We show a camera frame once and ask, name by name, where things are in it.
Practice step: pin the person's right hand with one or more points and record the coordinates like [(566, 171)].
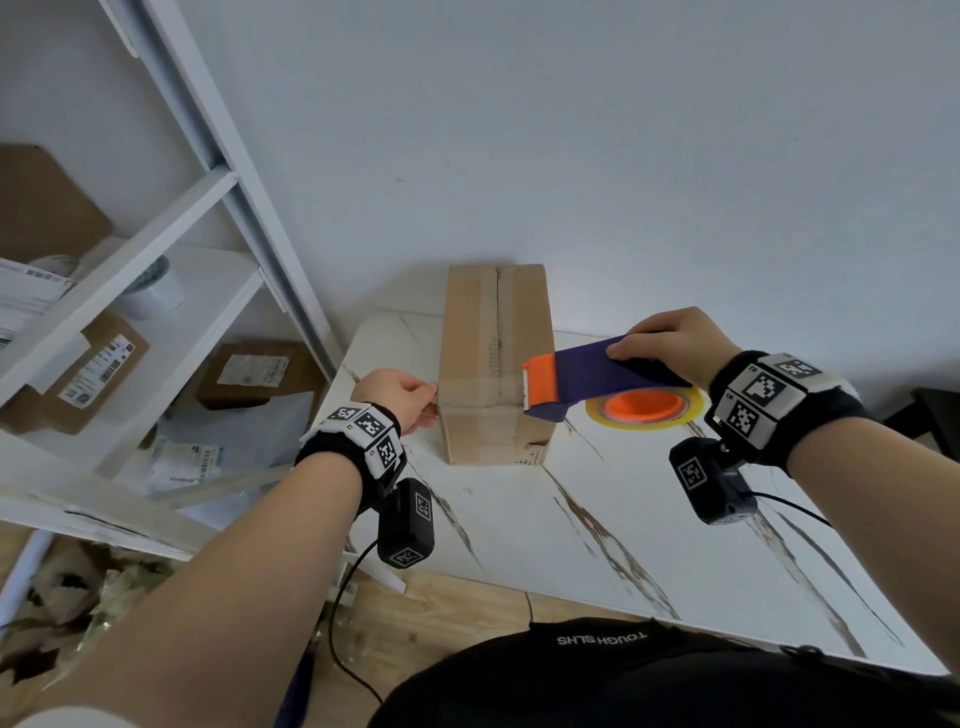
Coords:
[(686, 341)]

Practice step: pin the person's left hand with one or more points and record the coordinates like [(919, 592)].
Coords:
[(386, 394)]

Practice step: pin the person's left thumb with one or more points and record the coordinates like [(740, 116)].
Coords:
[(420, 388)]

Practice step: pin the person's right thumb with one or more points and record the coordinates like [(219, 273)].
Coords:
[(630, 350)]

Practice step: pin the purple and orange tape dispenser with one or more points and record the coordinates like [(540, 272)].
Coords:
[(581, 375)]

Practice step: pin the brown cardboard box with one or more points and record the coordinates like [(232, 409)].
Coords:
[(487, 330)]

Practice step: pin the person's right forearm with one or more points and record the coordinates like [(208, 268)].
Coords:
[(885, 510)]

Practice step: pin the person's left forearm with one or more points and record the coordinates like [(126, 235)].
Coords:
[(240, 592)]

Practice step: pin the left wristband with marker tags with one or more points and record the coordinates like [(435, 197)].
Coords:
[(367, 439)]

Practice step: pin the wristband with marker tags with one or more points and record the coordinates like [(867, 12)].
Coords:
[(772, 401), (367, 439)]

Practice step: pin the clear packing tape roll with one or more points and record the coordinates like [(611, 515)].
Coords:
[(694, 409)]

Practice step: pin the right wristband with marker tags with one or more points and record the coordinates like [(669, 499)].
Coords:
[(772, 401)]

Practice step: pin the small cardboard parcel white label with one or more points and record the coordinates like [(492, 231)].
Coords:
[(255, 371)]

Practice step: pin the grey plastic mailer bag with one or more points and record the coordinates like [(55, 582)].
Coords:
[(255, 439)]

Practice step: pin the white labelled mailer packet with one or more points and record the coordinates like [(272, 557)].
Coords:
[(184, 465)]

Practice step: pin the white label roll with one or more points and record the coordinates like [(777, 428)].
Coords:
[(154, 292)]

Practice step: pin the white metal shelf unit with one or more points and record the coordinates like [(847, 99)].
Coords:
[(172, 225)]

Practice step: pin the dark chair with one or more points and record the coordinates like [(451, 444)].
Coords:
[(930, 420)]

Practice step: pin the person's black clothing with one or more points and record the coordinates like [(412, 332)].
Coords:
[(637, 682)]

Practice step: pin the cardboard parcel with barcode label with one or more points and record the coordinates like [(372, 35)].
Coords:
[(82, 382)]

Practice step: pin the crumpled brown packing paper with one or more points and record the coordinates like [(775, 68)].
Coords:
[(82, 600)]

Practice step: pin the white printed paper sheet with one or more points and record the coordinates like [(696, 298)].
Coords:
[(26, 300)]

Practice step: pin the plain flat cardboard sheet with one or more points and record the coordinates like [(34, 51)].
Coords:
[(45, 202)]

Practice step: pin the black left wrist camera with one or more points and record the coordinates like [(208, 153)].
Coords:
[(406, 525)]

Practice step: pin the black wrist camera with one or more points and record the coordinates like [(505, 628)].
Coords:
[(406, 525), (709, 480)]

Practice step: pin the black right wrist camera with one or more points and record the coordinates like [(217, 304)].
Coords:
[(709, 480)]

